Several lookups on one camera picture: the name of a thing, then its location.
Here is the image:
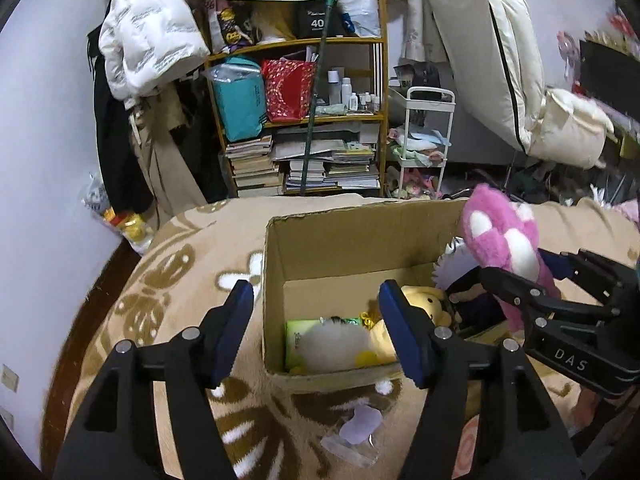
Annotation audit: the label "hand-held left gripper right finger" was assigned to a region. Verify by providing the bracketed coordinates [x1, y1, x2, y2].
[378, 280, 583, 480]

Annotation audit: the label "black monitor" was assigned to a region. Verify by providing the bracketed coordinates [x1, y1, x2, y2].
[580, 40, 640, 121]

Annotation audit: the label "green tissue pack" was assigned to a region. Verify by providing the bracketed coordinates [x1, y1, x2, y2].
[285, 316, 363, 373]

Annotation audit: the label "plastic bag with toys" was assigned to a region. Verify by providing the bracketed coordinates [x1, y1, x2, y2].
[82, 172, 156, 256]

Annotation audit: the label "yellow plush toy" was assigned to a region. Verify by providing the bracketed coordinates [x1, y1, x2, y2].
[357, 285, 453, 366]

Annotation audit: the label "cartoon print bag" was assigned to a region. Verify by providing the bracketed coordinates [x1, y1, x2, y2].
[207, 0, 261, 53]

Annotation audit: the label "stack of books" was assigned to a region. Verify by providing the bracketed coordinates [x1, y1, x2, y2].
[224, 136, 281, 198]

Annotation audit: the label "beige flower print blanket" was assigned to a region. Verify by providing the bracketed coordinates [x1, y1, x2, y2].
[40, 195, 640, 480]

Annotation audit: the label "beige trousers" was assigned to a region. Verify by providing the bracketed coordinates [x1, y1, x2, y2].
[127, 85, 208, 226]

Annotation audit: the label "stack of papers and magazines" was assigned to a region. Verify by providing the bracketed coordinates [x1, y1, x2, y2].
[272, 125, 383, 196]

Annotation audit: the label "green pole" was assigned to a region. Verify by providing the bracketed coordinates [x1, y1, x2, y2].
[300, 0, 341, 196]

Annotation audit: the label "pink plush paw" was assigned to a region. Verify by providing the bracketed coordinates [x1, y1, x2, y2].
[459, 183, 561, 333]

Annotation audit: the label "lilac item in clear packaging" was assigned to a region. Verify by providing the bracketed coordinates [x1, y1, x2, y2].
[320, 405, 383, 468]

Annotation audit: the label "pink roll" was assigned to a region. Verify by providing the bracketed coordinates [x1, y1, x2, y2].
[460, 415, 486, 480]

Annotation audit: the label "cream recliner chair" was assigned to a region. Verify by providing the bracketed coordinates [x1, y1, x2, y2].
[420, 0, 618, 171]

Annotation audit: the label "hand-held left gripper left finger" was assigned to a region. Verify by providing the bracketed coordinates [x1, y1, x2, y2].
[52, 280, 255, 480]

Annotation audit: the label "pink decoration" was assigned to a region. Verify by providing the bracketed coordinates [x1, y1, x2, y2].
[557, 30, 586, 86]

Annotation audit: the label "red gift bag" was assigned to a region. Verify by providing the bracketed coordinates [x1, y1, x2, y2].
[261, 59, 318, 123]

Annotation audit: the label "printed cardboard box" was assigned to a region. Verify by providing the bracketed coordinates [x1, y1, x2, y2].
[262, 199, 506, 395]

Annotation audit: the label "white trolley cart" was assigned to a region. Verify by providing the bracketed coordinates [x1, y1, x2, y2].
[387, 86, 457, 201]

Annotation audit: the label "white puffer jacket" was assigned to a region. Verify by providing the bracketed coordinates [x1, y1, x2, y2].
[97, 0, 211, 103]

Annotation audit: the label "wooden shelf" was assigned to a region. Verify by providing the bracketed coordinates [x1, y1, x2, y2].
[202, 0, 391, 198]

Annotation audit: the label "row of cosmetic bottles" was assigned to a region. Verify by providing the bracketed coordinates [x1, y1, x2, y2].
[327, 71, 383, 113]

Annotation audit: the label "white fluffy pom keychain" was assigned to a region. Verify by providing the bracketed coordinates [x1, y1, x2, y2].
[295, 322, 373, 373]

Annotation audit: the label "black coat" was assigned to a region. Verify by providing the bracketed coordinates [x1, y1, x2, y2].
[87, 30, 156, 213]

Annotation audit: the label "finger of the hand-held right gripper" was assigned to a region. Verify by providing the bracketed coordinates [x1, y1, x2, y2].
[542, 249, 640, 306]
[477, 267, 618, 321]

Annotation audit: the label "black box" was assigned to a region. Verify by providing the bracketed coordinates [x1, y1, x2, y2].
[292, 2, 346, 39]

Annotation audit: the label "purple and white plush toy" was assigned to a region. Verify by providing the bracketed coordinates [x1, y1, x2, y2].
[432, 237, 506, 331]

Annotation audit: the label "teal bag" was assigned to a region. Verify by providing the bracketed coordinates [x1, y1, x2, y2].
[210, 57, 268, 143]

